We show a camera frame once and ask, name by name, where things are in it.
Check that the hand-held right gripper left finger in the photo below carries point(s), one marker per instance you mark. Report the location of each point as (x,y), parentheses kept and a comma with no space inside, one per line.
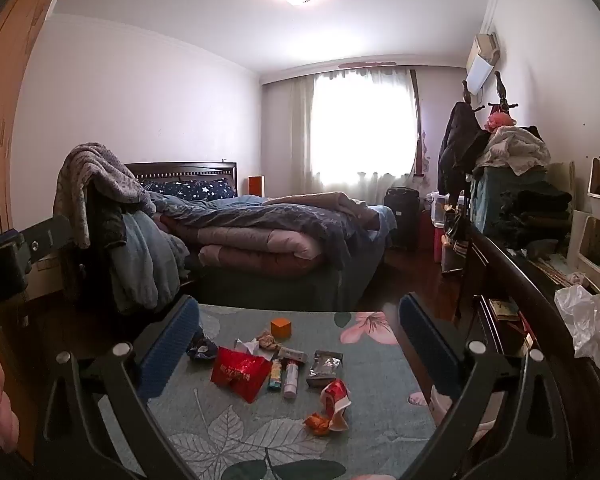
(170,347)

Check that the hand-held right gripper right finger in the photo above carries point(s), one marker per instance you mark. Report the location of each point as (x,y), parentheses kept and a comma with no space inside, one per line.
(427,345)

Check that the dark blue wrapper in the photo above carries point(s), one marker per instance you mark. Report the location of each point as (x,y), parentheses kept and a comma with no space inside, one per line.
(202,348)

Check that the white pink waste bin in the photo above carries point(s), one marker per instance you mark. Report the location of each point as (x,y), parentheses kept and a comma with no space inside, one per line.
(437,402)

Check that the red plastic bag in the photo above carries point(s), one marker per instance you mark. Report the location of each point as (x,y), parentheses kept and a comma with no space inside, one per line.
(240,374)

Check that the white tissue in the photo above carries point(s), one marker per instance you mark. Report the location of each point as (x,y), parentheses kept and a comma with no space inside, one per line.
(246,345)

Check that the brown wrapper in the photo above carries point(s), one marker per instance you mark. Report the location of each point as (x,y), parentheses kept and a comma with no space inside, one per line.
(268,340)

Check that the red white torn wrapper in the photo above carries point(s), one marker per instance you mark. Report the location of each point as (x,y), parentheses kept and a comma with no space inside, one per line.
(336,396)

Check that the silver foil packet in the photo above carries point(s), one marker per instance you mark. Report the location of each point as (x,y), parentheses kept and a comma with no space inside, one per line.
(324,367)

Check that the green white stick packet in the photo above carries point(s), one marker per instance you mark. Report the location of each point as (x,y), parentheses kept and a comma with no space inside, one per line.
(275,376)

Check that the orange cube box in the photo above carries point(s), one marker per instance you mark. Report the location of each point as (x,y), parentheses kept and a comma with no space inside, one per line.
(280,328)

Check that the white tube packet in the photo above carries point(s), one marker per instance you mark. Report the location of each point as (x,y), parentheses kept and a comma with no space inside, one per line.
(293,355)

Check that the white pink small bottle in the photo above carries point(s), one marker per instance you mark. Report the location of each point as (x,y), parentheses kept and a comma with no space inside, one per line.
(291,381)

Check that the orange wrapper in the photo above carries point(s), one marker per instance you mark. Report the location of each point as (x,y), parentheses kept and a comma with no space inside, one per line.
(317,423)

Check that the brown book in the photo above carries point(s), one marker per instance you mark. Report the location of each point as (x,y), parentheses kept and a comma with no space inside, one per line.
(504,309)

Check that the light blue robe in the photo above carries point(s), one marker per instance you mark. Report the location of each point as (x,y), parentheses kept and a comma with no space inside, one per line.
(142,260)

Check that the red storage box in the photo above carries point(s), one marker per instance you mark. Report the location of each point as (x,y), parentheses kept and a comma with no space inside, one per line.
(426,235)

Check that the dark wooden dresser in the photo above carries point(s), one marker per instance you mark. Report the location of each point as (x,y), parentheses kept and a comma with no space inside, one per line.
(520,285)

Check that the floral green tablecloth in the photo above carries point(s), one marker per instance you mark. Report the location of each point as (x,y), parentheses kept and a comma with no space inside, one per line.
(260,430)

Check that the black suitcase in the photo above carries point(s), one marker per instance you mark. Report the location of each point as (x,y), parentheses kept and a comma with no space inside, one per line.
(401,215)

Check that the pink comforter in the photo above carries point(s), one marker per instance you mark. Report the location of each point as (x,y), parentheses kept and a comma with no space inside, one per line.
(260,250)

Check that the grey knit blanket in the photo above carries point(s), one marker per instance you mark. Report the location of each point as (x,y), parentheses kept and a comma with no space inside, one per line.
(100,175)

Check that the bed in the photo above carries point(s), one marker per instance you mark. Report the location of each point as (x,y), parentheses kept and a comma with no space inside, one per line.
(290,285)

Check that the white lidded container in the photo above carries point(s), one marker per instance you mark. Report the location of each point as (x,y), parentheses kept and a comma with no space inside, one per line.
(439,207)

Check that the teal cloth cover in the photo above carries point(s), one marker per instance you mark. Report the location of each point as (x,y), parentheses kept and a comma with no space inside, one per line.
(487,200)

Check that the star print navy pillow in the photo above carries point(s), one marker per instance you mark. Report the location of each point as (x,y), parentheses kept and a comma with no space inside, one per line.
(190,189)

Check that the orange wooden wardrobe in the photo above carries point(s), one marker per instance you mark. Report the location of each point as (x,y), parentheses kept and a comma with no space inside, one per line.
(10,110)

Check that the blue grey quilt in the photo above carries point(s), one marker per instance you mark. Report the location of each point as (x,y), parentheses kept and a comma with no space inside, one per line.
(260,215)

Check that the white plastic bag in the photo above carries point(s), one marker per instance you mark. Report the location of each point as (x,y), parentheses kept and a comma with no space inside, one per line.
(587,317)

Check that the stack of dark folded clothes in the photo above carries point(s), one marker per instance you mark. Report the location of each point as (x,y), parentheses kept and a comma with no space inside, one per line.
(535,210)

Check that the dark wooden headboard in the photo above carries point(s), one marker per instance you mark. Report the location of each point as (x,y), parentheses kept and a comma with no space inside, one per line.
(180,169)

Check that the orange bedside cabinet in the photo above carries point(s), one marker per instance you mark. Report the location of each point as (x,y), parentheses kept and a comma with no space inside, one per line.
(256,185)

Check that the black coat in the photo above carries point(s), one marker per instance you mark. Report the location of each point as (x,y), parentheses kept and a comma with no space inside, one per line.
(457,145)

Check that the white crumpled garment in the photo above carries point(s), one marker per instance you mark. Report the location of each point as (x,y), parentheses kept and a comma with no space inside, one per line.
(517,147)

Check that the white sheer curtain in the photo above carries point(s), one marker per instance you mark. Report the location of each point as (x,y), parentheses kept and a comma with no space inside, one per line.
(362,125)

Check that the pink hat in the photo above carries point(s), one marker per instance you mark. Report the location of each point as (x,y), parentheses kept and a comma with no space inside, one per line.
(500,120)

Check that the dark wooden coat rack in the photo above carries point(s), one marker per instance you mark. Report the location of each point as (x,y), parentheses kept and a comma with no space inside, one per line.
(500,91)

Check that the white air conditioner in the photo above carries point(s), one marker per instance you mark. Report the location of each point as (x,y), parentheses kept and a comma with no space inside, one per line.
(481,62)

